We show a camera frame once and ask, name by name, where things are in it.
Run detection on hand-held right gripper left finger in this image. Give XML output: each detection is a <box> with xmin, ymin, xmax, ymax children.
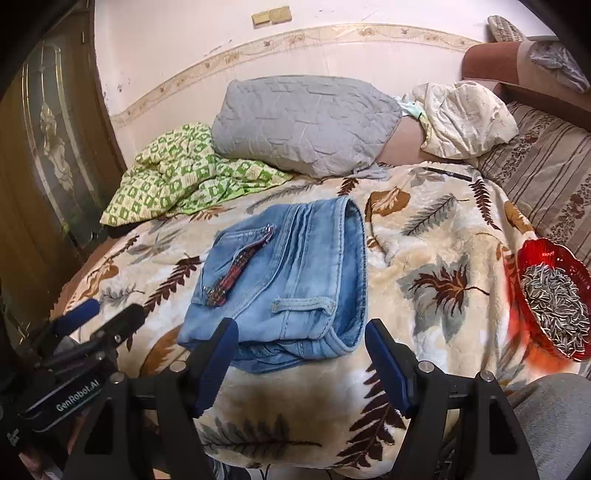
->
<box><xmin>62</xmin><ymin>318</ymin><xmax>239</xmax><ymax>480</ymax></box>

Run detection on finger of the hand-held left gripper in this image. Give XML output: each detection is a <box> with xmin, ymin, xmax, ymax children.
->
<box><xmin>28</xmin><ymin>298</ymin><xmax>101</xmax><ymax>352</ymax></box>
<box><xmin>41</xmin><ymin>303</ymin><xmax>147</xmax><ymax>371</ymax></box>

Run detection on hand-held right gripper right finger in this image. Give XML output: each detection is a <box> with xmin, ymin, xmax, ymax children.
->
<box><xmin>365</xmin><ymin>318</ymin><xmax>540</xmax><ymax>480</ymax></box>

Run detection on blue denim pants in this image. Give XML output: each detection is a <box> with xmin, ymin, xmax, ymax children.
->
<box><xmin>178</xmin><ymin>196</ymin><xmax>369</xmax><ymax>374</ymax></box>

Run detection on wooden door with glass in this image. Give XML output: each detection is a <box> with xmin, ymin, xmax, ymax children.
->
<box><xmin>0</xmin><ymin>23</ymin><xmax>127</xmax><ymax>370</ymax></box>

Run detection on green white patterned cloth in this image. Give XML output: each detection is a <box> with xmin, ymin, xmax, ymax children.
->
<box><xmin>99</xmin><ymin>122</ymin><xmax>294</xmax><ymax>228</ymax></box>

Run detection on leaf print fleece blanket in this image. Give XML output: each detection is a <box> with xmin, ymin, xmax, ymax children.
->
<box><xmin>60</xmin><ymin>164</ymin><xmax>573</xmax><ymax>474</ymax></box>

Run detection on pile of sunflower seeds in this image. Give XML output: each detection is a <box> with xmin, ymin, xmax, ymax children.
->
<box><xmin>521</xmin><ymin>263</ymin><xmax>591</xmax><ymax>358</ymax></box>

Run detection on red glass bowl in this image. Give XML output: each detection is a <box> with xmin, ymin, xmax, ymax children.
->
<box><xmin>516</xmin><ymin>237</ymin><xmax>591</xmax><ymax>361</ymax></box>

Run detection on person's grey trouser leg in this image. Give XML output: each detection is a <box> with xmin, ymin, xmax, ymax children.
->
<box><xmin>510</xmin><ymin>373</ymin><xmax>591</xmax><ymax>480</ymax></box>

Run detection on small grey-blue cloth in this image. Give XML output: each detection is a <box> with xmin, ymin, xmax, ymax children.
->
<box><xmin>353</xmin><ymin>164</ymin><xmax>391</xmax><ymax>181</ymax></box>

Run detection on black pen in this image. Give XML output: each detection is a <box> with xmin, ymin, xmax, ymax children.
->
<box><xmin>425</xmin><ymin>166</ymin><xmax>473</xmax><ymax>182</ymax></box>

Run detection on grey quilted pillow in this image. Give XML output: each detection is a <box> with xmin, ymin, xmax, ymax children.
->
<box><xmin>211</xmin><ymin>78</ymin><xmax>402</xmax><ymax>180</ymax></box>

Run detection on mint white cloth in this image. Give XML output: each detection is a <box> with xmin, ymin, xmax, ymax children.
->
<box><xmin>394</xmin><ymin>95</ymin><xmax>430</xmax><ymax>123</ymax></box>

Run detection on cream leaf print pillow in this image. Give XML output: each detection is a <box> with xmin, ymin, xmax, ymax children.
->
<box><xmin>412</xmin><ymin>80</ymin><xmax>519</xmax><ymax>160</ymax></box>

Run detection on crumpled grey cloth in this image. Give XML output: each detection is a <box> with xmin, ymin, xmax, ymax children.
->
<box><xmin>529</xmin><ymin>41</ymin><xmax>591</xmax><ymax>93</ymax></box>

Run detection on grey patterned slipper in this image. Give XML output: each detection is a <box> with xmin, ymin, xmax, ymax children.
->
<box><xmin>488</xmin><ymin>15</ymin><xmax>527</xmax><ymax>44</ymax></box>

